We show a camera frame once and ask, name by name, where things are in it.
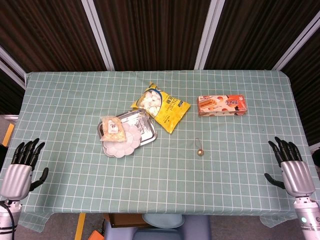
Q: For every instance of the black and silver left hand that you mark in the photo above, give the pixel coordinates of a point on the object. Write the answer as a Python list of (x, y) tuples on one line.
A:
[(16, 177)]

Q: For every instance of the black and silver right hand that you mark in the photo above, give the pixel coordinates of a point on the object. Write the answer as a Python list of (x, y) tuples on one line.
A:
[(297, 177)]

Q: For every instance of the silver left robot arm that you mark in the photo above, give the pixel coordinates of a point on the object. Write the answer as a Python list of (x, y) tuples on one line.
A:
[(7, 220)]

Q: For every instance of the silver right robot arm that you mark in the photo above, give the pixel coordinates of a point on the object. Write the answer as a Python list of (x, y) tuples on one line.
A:
[(308, 220)]

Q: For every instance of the lavender robot base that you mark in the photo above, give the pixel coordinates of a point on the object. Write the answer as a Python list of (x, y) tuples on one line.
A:
[(195, 228)]

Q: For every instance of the white and yellow board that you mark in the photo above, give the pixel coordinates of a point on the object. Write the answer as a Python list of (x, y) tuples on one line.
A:
[(7, 130)]

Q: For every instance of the orange object on floor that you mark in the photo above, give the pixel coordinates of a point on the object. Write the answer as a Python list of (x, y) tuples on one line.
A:
[(96, 235)]

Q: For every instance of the orange cake box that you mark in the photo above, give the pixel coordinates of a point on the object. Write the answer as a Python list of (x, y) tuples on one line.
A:
[(222, 106)]

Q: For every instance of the clear snack bag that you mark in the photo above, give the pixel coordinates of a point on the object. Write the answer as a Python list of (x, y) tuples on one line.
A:
[(112, 127)]

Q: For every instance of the white flower-shaped palette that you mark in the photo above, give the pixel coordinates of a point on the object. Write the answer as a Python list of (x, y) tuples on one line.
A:
[(122, 148)]

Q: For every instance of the brown cardboard box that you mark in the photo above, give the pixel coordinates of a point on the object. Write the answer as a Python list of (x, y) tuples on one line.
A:
[(125, 220)]

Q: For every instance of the green checked tablecloth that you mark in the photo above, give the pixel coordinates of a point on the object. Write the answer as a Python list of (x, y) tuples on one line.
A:
[(175, 180)]

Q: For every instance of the stainless steel tray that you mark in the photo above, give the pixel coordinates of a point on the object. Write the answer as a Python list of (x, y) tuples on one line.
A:
[(147, 127)]

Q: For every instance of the pale blue round basin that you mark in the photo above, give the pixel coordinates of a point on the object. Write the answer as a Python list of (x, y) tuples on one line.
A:
[(162, 221)]

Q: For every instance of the yellow marshmallow bag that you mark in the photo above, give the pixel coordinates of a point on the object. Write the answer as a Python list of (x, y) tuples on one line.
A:
[(167, 110)]

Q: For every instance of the white partition post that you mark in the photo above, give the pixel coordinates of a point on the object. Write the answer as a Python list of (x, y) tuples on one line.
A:
[(295, 46), (11, 66), (206, 35), (98, 35)]

